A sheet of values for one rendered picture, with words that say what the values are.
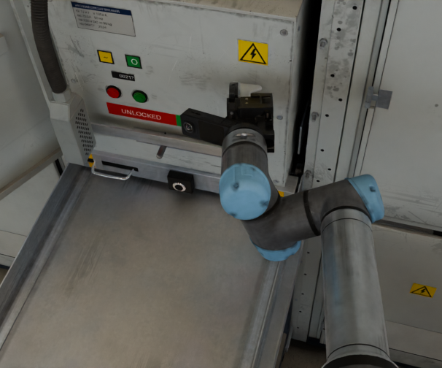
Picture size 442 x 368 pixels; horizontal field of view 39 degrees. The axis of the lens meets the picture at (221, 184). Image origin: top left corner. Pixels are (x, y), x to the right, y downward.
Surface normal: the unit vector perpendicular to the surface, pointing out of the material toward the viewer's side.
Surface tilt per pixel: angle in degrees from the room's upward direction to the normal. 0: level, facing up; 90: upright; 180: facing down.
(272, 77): 90
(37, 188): 90
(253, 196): 75
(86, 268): 0
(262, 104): 15
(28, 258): 90
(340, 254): 31
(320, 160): 90
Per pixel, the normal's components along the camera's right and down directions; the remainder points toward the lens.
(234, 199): -0.03, 0.60
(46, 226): 0.96, 0.19
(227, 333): -0.04, -0.62
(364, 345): 0.05, -0.77
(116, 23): -0.27, 0.76
